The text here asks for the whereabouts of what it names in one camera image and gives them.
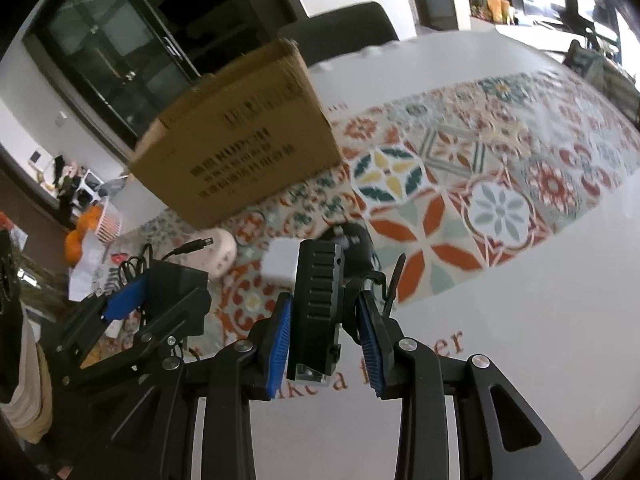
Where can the white light switch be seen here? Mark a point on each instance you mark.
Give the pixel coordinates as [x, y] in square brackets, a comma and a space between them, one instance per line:
[61, 120]

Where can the orange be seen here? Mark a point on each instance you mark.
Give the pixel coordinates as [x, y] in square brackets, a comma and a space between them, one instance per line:
[90, 220]
[73, 247]

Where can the yellow paper bag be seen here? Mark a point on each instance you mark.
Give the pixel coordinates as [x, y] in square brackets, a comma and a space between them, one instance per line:
[500, 10]

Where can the brown cardboard box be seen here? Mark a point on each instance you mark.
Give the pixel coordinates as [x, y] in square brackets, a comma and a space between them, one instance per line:
[240, 150]

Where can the white charger plug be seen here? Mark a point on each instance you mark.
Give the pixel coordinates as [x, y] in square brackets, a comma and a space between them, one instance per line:
[280, 265]

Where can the floral tissue pack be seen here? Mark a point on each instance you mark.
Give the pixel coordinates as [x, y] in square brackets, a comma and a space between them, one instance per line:
[87, 265]

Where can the white fruit basket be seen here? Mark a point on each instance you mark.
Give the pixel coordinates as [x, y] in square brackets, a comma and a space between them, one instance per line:
[109, 221]

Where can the patterned table runner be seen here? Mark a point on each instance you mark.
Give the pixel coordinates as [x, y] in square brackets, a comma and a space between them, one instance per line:
[450, 170]

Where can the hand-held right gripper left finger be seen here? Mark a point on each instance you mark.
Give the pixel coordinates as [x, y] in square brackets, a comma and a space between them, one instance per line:
[281, 345]

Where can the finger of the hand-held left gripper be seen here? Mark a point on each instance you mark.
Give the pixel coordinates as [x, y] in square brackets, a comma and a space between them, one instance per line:
[125, 297]
[170, 320]

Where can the black ribbed power adapter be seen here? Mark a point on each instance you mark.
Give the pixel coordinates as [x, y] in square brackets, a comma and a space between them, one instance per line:
[320, 305]

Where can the beige round gadget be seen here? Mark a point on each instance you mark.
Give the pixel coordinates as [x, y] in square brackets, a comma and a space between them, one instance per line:
[222, 257]

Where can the dark dining chair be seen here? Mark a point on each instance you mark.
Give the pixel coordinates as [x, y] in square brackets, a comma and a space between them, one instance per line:
[345, 30]

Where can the white cube shelf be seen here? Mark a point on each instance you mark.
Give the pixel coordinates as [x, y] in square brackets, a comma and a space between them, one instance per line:
[75, 185]

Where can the dark glass sliding door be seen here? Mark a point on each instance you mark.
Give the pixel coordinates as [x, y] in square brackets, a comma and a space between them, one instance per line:
[100, 60]

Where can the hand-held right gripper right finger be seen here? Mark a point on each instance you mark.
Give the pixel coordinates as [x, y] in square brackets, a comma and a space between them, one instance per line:
[370, 345]

